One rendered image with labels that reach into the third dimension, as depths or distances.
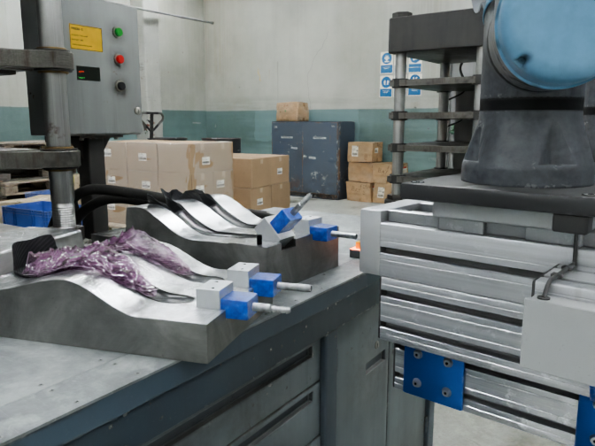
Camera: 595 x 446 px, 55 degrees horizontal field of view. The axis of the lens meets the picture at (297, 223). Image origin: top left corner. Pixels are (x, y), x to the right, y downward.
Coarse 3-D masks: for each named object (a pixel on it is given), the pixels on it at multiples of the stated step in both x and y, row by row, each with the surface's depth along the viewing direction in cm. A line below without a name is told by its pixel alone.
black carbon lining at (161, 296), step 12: (36, 240) 98; (48, 240) 99; (12, 252) 91; (24, 252) 96; (36, 252) 98; (24, 264) 96; (24, 276) 88; (180, 276) 92; (192, 276) 95; (204, 276) 95; (216, 276) 95; (156, 300) 82; (168, 300) 84; (180, 300) 84; (192, 300) 83
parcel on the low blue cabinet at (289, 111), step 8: (280, 104) 848; (288, 104) 840; (296, 104) 832; (304, 104) 843; (280, 112) 849; (288, 112) 840; (296, 112) 834; (304, 112) 844; (280, 120) 854; (288, 120) 844; (296, 120) 836; (304, 120) 848
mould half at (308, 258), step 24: (144, 216) 118; (168, 216) 118; (216, 216) 126; (240, 216) 131; (96, 240) 128; (168, 240) 115; (192, 240) 111; (216, 240) 109; (240, 240) 107; (312, 240) 113; (336, 240) 122; (216, 264) 108; (264, 264) 102; (288, 264) 107; (312, 264) 114; (336, 264) 123
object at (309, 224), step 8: (304, 216) 118; (312, 216) 118; (304, 224) 114; (312, 224) 114; (320, 224) 116; (328, 224) 116; (304, 232) 114; (312, 232) 114; (320, 232) 113; (328, 232) 112; (336, 232) 112; (344, 232) 112; (320, 240) 113; (328, 240) 113
